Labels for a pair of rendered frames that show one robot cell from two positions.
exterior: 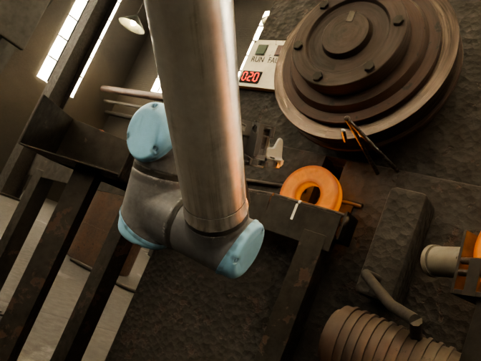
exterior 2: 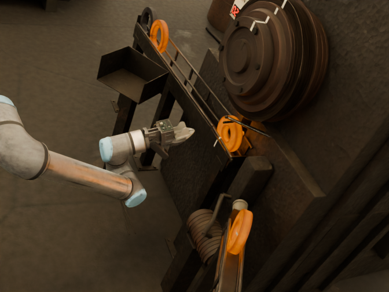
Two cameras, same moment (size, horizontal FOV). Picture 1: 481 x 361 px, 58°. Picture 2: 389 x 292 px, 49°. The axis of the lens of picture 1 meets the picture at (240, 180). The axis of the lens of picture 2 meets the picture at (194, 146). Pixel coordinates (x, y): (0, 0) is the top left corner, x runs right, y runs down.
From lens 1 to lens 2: 1.37 m
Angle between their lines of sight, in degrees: 48
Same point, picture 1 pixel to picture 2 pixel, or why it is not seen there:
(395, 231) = (241, 180)
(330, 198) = (232, 142)
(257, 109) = not seen: hidden behind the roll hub
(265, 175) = (225, 100)
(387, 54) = (248, 86)
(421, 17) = (279, 59)
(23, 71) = not seen: outside the picture
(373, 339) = (197, 230)
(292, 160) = not seen: hidden behind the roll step
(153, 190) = (110, 168)
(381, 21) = (255, 57)
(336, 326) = (190, 219)
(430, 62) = (276, 94)
